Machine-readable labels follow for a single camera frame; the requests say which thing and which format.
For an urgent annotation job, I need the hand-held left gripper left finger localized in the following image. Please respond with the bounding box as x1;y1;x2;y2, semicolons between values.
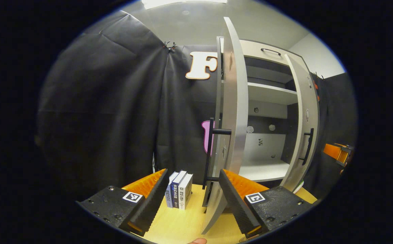
76;168;170;237

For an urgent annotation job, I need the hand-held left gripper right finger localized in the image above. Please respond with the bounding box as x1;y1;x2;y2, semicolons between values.
218;168;313;238

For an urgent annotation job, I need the white and grey cabinet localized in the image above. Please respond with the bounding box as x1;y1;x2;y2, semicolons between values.
216;36;319;207

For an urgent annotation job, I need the white cabinet door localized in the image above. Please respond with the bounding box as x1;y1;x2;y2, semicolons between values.
201;17;249;235
279;54;320;193

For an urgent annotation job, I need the white cabinet shelf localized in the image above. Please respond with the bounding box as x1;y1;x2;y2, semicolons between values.
247;82;298;105

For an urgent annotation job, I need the blue and white book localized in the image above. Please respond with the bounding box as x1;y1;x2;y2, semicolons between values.
165;171;180;208

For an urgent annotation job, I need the dark blue book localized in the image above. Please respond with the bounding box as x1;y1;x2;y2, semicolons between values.
171;170;187;209

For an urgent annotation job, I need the white drawer front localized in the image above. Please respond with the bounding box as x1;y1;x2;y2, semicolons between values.
222;38;307;66

